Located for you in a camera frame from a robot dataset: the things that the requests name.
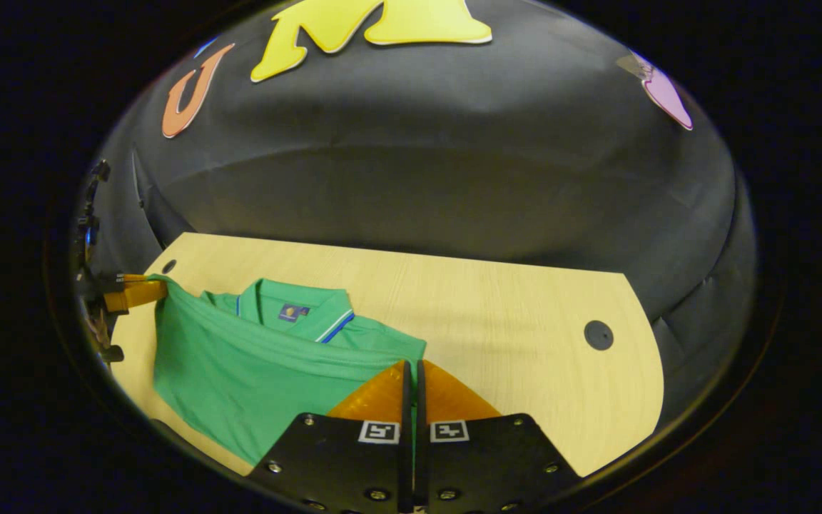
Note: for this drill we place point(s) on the black table grommet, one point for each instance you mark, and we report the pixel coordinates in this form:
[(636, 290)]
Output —
[(599, 335), (168, 265)]

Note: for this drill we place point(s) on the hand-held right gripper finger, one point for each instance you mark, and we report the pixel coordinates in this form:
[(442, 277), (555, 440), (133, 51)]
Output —
[(407, 442), (420, 442)]

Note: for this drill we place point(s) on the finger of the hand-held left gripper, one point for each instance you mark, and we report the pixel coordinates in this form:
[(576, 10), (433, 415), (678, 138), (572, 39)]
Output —
[(133, 277), (136, 294)]

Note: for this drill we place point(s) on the green T-shirt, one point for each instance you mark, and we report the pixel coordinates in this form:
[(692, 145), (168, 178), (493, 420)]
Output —
[(240, 371)]

